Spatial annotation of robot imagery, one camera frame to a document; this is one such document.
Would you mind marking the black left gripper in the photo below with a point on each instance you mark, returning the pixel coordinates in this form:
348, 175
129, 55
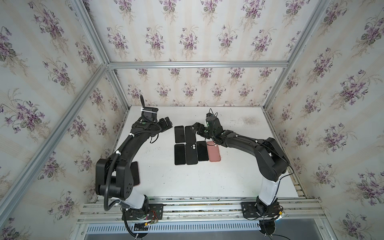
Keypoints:
163, 123

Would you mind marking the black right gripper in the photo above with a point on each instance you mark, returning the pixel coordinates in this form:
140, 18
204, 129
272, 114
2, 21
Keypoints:
201, 129

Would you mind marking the black phone case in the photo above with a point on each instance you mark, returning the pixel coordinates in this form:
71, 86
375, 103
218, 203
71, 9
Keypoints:
190, 135
191, 154

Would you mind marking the black phone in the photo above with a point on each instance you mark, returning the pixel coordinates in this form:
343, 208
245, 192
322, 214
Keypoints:
179, 134

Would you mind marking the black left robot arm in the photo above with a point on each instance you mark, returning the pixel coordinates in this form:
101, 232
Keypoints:
114, 179

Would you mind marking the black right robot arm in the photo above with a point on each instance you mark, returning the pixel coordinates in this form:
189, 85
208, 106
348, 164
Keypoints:
271, 159

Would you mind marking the white ventilated strip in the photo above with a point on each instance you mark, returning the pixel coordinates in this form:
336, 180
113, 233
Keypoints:
176, 227

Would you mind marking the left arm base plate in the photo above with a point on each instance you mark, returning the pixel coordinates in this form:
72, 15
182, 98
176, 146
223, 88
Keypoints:
150, 211

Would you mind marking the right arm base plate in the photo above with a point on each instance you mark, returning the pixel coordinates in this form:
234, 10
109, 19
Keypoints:
255, 210

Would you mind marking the aluminium rail front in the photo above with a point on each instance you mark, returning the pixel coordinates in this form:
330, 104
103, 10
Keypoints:
202, 209

